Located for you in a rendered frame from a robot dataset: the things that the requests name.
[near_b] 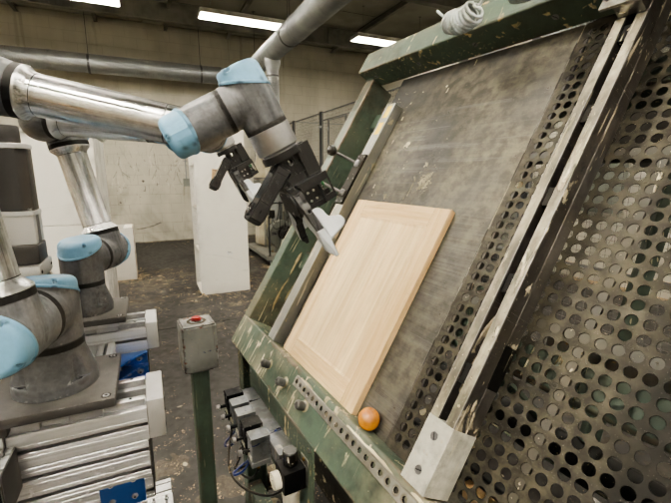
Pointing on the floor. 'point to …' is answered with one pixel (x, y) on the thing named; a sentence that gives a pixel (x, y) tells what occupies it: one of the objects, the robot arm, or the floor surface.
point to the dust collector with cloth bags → (274, 232)
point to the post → (201, 391)
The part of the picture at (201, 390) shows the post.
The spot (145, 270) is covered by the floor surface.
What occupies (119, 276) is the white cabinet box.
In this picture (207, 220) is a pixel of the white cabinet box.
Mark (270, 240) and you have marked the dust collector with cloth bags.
